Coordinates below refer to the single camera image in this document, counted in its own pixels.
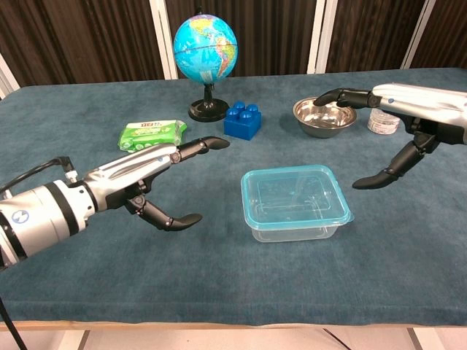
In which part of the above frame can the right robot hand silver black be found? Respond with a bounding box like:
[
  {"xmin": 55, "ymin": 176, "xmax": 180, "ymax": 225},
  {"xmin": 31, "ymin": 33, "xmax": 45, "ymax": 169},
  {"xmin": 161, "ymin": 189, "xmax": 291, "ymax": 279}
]
[{"xmin": 314, "ymin": 84, "xmax": 467, "ymax": 190}]

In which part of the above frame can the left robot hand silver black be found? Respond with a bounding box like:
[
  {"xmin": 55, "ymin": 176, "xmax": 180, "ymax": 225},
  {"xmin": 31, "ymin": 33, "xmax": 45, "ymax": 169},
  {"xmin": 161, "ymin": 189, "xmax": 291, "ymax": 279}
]
[{"xmin": 84, "ymin": 136, "xmax": 231, "ymax": 232}]

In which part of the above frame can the blue translucent plastic container lid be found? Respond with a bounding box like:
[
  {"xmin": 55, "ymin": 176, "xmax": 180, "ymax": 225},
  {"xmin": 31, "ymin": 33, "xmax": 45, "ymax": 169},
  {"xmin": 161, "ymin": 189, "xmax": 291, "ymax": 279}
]
[{"xmin": 240, "ymin": 164, "xmax": 356, "ymax": 232}]

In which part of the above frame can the clear plastic container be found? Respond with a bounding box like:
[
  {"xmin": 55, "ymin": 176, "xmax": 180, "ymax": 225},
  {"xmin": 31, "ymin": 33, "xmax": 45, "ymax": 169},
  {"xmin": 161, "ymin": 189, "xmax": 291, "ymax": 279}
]
[{"xmin": 247, "ymin": 213, "xmax": 348, "ymax": 244}]

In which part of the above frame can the green wet wipes pack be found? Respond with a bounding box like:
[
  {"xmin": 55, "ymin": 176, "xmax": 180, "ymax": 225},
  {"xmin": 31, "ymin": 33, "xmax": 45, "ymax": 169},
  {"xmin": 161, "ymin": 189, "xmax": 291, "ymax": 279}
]
[{"xmin": 117, "ymin": 120, "xmax": 188, "ymax": 153}]

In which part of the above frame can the small clear plastic jar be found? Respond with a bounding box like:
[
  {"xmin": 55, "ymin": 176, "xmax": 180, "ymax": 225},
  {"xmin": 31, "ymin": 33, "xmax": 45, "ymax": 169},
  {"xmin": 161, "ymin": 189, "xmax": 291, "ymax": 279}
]
[{"xmin": 367, "ymin": 107, "xmax": 401, "ymax": 135}]

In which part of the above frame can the stainless steel bowl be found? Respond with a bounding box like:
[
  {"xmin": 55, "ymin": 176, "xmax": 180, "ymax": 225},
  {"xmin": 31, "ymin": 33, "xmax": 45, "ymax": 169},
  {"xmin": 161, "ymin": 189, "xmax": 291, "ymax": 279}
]
[{"xmin": 292, "ymin": 96, "xmax": 358, "ymax": 139}]

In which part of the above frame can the blue plastic building block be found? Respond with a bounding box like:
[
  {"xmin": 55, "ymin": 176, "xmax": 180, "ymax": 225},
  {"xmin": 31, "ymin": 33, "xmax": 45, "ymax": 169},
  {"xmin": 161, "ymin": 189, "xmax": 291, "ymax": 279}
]
[{"xmin": 223, "ymin": 101, "xmax": 263, "ymax": 141}]

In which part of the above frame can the teal table cloth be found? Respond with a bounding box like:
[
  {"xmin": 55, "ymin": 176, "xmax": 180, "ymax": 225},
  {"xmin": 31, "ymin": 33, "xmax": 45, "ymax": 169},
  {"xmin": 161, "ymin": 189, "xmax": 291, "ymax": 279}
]
[{"xmin": 0, "ymin": 67, "xmax": 467, "ymax": 327}]

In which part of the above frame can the small desk globe black stand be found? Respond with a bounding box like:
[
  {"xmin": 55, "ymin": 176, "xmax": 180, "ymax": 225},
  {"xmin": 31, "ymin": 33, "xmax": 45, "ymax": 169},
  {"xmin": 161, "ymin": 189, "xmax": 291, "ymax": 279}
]
[{"xmin": 172, "ymin": 6, "xmax": 239, "ymax": 123}]

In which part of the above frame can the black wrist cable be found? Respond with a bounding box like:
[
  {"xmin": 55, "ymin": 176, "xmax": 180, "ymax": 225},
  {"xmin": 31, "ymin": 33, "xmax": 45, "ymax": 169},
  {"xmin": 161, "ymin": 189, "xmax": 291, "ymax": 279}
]
[{"xmin": 0, "ymin": 156, "xmax": 80, "ymax": 200}]

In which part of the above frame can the white frame post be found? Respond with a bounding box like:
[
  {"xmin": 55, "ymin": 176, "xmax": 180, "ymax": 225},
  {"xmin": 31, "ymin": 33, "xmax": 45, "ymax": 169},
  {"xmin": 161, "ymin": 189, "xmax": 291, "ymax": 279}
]
[
  {"xmin": 306, "ymin": 0, "xmax": 339, "ymax": 75},
  {"xmin": 149, "ymin": 0, "xmax": 180, "ymax": 80},
  {"xmin": 0, "ymin": 53, "xmax": 21, "ymax": 100},
  {"xmin": 400, "ymin": 0, "xmax": 437, "ymax": 70}
]

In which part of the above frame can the black hanging cable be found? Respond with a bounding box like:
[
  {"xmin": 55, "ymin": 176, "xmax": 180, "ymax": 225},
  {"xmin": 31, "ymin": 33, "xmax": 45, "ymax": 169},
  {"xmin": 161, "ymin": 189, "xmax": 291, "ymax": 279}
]
[{"xmin": 0, "ymin": 295, "xmax": 27, "ymax": 350}]

